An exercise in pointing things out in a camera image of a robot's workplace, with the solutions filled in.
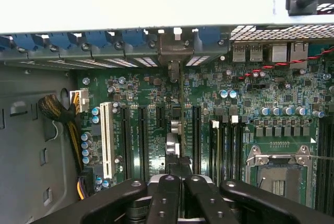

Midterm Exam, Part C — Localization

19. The black yellow sleeved wire bundle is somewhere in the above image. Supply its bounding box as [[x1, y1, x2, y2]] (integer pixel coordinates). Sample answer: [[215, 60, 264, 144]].
[[38, 95, 84, 175]]

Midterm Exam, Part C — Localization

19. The silver ethernet port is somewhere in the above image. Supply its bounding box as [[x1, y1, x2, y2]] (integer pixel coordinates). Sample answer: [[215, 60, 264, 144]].
[[290, 41, 309, 69]]

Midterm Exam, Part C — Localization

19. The open black PC case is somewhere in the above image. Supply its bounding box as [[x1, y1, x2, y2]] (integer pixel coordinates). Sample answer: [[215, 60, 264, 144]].
[[0, 0, 334, 224]]

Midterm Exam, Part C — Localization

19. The CPU socket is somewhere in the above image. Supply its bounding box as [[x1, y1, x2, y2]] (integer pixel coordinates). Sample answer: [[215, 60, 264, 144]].
[[246, 144, 318, 204]]

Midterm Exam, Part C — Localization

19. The long black expansion slot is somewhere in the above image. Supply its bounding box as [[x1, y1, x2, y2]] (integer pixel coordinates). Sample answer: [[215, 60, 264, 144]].
[[120, 105, 133, 180], [137, 105, 149, 176], [192, 105, 202, 175]]

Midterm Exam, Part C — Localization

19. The red black twisted wire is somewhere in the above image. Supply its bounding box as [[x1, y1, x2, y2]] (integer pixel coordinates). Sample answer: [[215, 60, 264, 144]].
[[238, 48, 334, 80]]

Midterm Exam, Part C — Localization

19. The green motherboard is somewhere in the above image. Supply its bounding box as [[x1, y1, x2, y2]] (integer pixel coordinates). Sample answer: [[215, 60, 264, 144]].
[[75, 49, 334, 224]]

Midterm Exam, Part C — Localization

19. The black rear wall knob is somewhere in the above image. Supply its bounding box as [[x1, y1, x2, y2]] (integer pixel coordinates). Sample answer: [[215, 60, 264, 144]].
[[285, 0, 326, 17]]

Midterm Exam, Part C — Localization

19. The white expansion slot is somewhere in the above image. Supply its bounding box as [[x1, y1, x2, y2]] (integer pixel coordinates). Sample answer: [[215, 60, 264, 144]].
[[100, 101, 115, 180]]

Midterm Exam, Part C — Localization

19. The white power connector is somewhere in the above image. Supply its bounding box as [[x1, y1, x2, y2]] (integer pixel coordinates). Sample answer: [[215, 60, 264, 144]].
[[69, 90, 90, 114]]

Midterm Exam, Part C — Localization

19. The silver USB port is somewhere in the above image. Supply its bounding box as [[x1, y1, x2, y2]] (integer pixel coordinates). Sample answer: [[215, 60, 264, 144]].
[[232, 43, 247, 62], [249, 43, 264, 62]]

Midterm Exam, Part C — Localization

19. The silver rear port block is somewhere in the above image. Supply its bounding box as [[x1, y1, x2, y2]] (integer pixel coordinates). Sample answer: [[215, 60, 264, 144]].
[[271, 43, 288, 63]]

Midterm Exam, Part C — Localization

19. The black power connector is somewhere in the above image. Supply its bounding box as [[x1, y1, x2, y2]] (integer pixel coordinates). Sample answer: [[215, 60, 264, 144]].
[[77, 170, 94, 201]]

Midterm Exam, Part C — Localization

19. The short black expansion slot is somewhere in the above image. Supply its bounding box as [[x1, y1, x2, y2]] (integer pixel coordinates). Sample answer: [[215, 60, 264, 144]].
[[156, 105, 165, 128]]

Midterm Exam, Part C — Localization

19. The blue card retention latch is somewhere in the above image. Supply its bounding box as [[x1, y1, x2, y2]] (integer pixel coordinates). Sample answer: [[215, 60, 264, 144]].
[[196, 27, 223, 51], [11, 33, 49, 52], [121, 29, 147, 49], [83, 30, 116, 50], [47, 32, 84, 51]]

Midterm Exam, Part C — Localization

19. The black RAM slot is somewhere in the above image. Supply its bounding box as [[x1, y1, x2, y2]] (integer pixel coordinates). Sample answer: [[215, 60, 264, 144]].
[[229, 115, 240, 180], [221, 122, 230, 180], [239, 122, 246, 178]]

